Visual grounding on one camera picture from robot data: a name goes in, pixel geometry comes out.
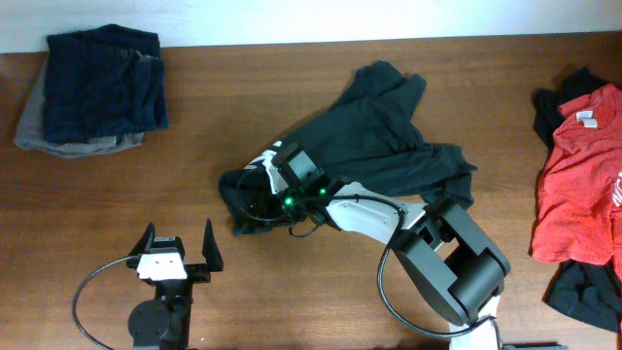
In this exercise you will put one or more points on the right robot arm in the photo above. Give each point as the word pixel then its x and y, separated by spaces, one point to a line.
pixel 454 265

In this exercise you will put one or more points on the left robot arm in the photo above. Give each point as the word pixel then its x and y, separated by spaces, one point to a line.
pixel 163 322

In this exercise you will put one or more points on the folded navy blue garment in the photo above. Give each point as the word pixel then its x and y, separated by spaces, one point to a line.
pixel 103 82

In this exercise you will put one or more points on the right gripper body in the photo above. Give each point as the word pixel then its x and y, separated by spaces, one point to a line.
pixel 278 203

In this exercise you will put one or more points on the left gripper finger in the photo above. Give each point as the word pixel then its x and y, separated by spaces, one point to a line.
pixel 145 242
pixel 210 250

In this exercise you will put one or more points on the folded grey garment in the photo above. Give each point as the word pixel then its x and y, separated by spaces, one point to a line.
pixel 30 131

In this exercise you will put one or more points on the red t-shirt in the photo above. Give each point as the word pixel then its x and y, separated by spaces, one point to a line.
pixel 579 189

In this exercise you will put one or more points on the black garment under pile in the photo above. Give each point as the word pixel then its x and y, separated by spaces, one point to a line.
pixel 587 293

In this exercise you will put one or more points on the dark green t-shirt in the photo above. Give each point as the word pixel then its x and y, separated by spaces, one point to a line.
pixel 367 136

